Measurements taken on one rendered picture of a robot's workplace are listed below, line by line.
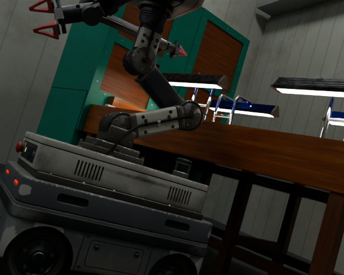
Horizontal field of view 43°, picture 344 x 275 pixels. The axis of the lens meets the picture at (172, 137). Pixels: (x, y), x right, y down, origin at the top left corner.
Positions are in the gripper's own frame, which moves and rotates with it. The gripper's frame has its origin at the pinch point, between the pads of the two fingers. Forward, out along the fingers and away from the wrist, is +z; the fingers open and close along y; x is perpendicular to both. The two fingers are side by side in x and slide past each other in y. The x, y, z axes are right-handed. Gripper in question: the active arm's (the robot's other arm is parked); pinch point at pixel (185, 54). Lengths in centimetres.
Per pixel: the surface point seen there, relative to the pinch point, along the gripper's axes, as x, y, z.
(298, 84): 67, 38, 25
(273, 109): 7, 16, 67
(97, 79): -48, 12, -35
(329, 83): 81, 42, 29
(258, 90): -178, -128, 222
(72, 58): -77, -13, -47
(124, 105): -51, 21, -12
